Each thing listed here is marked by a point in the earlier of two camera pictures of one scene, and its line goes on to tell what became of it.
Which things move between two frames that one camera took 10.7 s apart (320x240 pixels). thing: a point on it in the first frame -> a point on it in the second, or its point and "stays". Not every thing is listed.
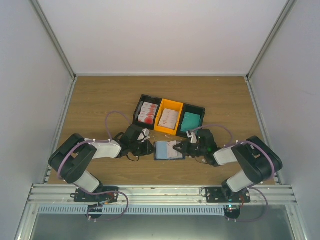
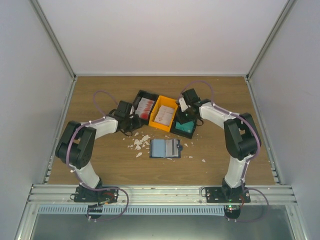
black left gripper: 147,149 -> 139,123
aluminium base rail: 162,195 stays
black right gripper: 185,146 -> 182,120
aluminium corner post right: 283,15 stays
